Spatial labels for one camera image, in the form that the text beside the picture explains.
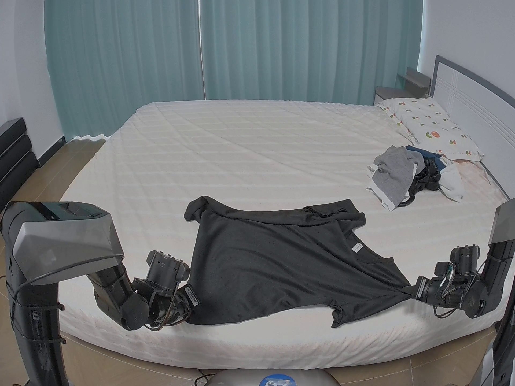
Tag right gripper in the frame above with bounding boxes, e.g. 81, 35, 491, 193
411, 277, 445, 305

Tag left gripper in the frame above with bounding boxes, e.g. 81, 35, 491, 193
158, 284, 201, 325

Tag black T-shirt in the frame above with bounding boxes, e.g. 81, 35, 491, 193
184, 195, 413, 329

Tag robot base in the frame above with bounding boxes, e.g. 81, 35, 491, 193
205, 368, 340, 386

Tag bed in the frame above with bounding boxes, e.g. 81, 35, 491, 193
60, 55, 515, 373

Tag white garment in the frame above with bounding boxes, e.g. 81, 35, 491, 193
436, 161, 466, 203

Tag black garment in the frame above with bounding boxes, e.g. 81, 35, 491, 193
398, 157, 443, 208

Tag grey and white shorts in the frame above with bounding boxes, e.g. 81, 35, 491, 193
366, 145, 425, 211

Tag dark blue garment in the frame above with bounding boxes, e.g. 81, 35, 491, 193
406, 145, 453, 174

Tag white printed pillow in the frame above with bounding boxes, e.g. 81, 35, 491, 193
376, 97, 485, 164

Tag grey bedside table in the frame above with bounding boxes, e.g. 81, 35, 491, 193
374, 67, 432, 105

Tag black chest of drawers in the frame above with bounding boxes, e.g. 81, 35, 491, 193
0, 117, 41, 212

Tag blue-green curtain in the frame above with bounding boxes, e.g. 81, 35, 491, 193
44, 0, 208, 142
199, 0, 427, 105

